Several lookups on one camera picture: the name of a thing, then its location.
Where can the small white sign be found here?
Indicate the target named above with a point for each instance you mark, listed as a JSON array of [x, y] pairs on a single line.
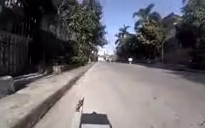
[[130, 60]]

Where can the row of leafy trees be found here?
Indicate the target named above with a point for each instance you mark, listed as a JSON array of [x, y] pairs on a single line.
[[81, 30]]

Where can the grey concrete block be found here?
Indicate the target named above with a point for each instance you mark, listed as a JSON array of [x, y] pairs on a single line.
[[1, 86], [57, 69]]

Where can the robot's own part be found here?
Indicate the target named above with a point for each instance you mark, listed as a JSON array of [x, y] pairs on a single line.
[[80, 104], [95, 120]]

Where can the grey concrete road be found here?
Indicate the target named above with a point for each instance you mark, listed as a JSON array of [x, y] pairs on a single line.
[[140, 93]]

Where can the row of trees and palms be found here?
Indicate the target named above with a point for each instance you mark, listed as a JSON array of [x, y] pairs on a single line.
[[150, 40]]

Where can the building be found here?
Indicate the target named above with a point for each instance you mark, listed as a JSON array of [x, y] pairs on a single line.
[[171, 25]]

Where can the grey concrete pavement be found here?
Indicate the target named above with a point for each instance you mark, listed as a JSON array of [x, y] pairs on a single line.
[[21, 98]]

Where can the dark metal fence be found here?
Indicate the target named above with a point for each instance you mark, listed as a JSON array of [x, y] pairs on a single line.
[[10, 53]]

